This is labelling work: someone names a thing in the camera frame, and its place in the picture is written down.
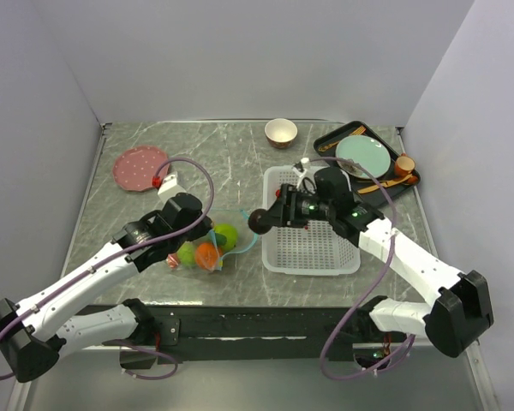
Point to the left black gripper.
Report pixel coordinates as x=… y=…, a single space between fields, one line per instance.
x=203 y=227

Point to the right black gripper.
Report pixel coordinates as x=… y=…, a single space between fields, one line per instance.
x=283 y=211

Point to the dark brown fruit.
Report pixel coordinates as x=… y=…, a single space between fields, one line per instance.
x=257 y=222

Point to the light green wrinkled fruit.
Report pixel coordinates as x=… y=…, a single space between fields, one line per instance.
x=186 y=254

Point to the clear zip bag blue zipper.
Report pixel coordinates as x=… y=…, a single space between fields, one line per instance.
x=246 y=237

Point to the green apple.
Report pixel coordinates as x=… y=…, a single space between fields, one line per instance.
x=230 y=232

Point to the green chili pepper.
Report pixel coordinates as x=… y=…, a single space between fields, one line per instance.
x=220 y=239

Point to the watermelon slice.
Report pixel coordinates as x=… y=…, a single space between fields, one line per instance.
x=173 y=261

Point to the orange fruit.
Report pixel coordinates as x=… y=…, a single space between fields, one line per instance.
x=207 y=256

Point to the red chili pepper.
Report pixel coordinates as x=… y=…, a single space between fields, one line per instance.
x=278 y=192

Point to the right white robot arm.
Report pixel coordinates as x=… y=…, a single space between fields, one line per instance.
x=456 y=308

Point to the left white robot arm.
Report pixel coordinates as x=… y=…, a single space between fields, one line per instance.
x=40 y=330

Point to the white plastic basket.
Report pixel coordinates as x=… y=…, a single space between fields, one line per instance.
x=321 y=248

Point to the pink dotted plate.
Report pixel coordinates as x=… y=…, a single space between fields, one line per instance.
x=134 y=170

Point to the white and red bowl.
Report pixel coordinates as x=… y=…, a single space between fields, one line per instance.
x=281 y=133

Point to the black tray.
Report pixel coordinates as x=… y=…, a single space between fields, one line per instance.
x=359 y=180

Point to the light green plate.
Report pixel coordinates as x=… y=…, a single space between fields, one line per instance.
x=366 y=151

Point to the orange cup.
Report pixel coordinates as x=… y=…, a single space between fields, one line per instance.
x=404 y=165

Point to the wooden spoon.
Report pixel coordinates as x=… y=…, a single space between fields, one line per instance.
x=408 y=180

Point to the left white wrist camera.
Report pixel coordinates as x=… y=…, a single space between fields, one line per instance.
x=168 y=186

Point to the aluminium rail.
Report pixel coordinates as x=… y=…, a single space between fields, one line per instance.
x=475 y=342

